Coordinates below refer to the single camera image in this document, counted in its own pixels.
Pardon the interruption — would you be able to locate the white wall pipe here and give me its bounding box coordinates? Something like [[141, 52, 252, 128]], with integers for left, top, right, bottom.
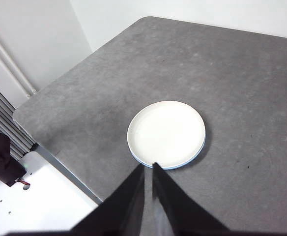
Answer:
[[0, 28, 38, 98]]

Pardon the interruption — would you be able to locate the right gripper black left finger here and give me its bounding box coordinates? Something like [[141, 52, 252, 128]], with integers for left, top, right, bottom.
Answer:
[[69, 163, 146, 233]]

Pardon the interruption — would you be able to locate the thin red cable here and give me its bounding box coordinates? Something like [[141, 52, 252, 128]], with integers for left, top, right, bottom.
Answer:
[[15, 178, 31, 190]]

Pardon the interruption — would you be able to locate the grey ribbed radiator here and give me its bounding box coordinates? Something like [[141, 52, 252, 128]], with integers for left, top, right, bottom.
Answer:
[[0, 80, 37, 160]]

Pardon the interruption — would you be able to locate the white round plate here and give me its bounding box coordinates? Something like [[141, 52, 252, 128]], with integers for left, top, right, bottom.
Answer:
[[127, 100, 206, 170]]

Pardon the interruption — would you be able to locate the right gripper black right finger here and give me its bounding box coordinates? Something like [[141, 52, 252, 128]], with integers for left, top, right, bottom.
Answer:
[[152, 161, 230, 233]]

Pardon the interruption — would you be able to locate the blue round plate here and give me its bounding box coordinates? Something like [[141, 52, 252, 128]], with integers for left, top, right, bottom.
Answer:
[[130, 134, 206, 171]]

